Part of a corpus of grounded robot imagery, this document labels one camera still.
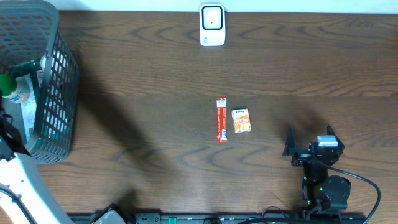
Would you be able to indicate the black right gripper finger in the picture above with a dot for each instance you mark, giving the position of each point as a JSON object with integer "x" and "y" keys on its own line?
{"x": 330, "y": 131}
{"x": 290, "y": 142}

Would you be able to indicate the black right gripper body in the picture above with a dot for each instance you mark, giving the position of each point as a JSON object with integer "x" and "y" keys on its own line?
{"x": 302, "y": 157}

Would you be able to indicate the orange tissue pack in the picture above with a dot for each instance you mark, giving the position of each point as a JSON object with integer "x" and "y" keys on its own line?
{"x": 241, "y": 120}

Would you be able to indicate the red stick sachet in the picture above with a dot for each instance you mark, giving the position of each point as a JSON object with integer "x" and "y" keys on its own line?
{"x": 221, "y": 119}

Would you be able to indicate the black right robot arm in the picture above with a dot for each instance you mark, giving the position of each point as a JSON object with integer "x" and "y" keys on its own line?
{"x": 324, "y": 193}

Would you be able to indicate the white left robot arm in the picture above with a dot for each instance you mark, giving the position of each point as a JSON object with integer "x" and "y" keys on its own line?
{"x": 24, "y": 196}

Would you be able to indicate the white barcode scanner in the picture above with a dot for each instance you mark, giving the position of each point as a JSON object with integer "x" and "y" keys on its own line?
{"x": 212, "y": 25}

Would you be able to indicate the green white package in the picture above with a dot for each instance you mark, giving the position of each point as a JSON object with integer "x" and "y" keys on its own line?
{"x": 29, "y": 99}

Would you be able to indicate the green cap bottle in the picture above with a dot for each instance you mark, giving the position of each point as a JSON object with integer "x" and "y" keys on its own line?
{"x": 14, "y": 90}

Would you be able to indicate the grey plastic basket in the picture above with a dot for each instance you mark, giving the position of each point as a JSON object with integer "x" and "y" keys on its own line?
{"x": 33, "y": 50}

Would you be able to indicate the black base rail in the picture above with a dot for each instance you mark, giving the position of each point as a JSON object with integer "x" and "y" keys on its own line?
{"x": 229, "y": 218}

